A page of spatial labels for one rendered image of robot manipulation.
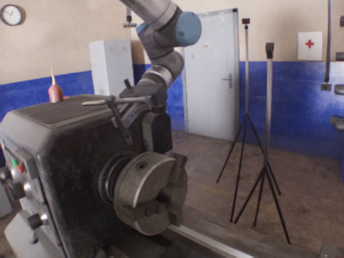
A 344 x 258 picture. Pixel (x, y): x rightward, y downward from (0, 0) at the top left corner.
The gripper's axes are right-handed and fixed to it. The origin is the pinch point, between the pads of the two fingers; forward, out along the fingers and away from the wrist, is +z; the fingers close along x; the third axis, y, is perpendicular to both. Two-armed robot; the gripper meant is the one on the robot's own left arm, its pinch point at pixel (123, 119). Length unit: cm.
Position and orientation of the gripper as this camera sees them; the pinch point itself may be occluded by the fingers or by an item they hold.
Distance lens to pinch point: 59.2
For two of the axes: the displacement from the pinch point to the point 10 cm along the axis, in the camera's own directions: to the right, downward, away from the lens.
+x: 8.8, 0.1, -4.8
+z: -3.9, 6.1, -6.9
